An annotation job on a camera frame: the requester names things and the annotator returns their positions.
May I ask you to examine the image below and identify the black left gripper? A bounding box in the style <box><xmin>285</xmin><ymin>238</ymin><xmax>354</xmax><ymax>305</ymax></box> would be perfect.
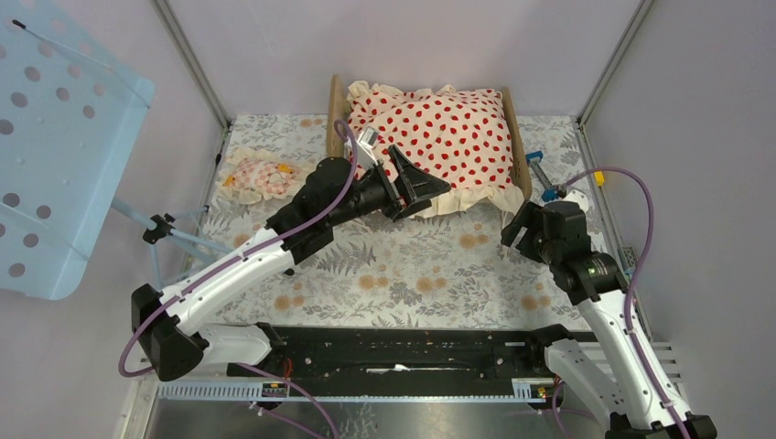
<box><xmin>329</xmin><ymin>145</ymin><xmax>450</xmax><ymax>228</ymax></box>

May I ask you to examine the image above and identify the red strawberry print duvet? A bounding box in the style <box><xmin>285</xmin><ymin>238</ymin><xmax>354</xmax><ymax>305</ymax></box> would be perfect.
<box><xmin>346</xmin><ymin>80</ymin><xmax>529</xmax><ymax>218</ymax></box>

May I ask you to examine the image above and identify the wooden pet bed frame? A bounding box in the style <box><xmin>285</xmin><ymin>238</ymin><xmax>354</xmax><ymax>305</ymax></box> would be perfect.
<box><xmin>325</xmin><ymin>74</ymin><xmax>534</xmax><ymax>210</ymax></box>

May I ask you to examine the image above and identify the checkered ruffled pillow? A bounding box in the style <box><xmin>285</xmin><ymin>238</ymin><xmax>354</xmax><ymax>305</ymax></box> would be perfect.
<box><xmin>215</xmin><ymin>148</ymin><xmax>315</xmax><ymax>205</ymax></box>

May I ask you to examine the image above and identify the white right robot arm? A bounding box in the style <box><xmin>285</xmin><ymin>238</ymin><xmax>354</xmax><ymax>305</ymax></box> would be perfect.
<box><xmin>501</xmin><ymin>200</ymin><xmax>717</xmax><ymax>438</ymax></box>

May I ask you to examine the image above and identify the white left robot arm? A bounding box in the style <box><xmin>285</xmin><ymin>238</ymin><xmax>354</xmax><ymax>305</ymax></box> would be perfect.
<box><xmin>126</xmin><ymin>131</ymin><xmax>451</xmax><ymax>381</ymax></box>

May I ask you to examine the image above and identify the blue dumbbell toy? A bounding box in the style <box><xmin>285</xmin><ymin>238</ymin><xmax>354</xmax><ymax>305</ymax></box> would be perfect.
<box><xmin>525</xmin><ymin>151</ymin><xmax>567</xmax><ymax>203</ymax></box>

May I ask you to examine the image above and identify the yellow clip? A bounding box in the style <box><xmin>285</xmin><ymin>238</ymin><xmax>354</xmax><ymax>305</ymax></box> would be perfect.
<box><xmin>593</xmin><ymin>171</ymin><xmax>606</xmax><ymax>187</ymax></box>

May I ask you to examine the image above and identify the blue perforated music stand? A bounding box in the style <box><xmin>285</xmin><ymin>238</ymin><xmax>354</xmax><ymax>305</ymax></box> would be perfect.
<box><xmin>0</xmin><ymin>0</ymin><xmax>296</xmax><ymax>302</ymax></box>

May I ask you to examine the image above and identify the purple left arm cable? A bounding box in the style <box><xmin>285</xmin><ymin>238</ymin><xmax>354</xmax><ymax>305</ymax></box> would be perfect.
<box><xmin>117</xmin><ymin>118</ymin><xmax>360</xmax><ymax>439</ymax></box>

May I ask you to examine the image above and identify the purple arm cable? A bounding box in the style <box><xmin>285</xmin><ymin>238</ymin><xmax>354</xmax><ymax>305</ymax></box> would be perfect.
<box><xmin>117</xmin><ymin>118</ymin><xmax>360</xmax><ymax>439</ymax></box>
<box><xmin>548</xmin><ymin>167</ymin><xmax>693</xmax><ymax>439</ymax></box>

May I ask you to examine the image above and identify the grey cable duct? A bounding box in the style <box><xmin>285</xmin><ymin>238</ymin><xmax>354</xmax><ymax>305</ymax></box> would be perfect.
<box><xmin>156</xmin><ymin>380</ymin><xmax>549</xmax><ymax>403</ymax></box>

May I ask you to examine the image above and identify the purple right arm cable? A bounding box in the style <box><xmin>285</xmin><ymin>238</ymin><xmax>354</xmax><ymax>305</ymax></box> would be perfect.
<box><xmin>548</xmin><ymin>167</ymin><xmax>693</xmax><ymax>439</ymax></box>

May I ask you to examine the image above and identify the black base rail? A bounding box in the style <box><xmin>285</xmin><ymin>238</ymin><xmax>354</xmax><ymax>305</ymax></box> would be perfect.
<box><xmin>256</xmin><ymin>326</ymin><xmax>555</xmax><ymax>399</ymax></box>

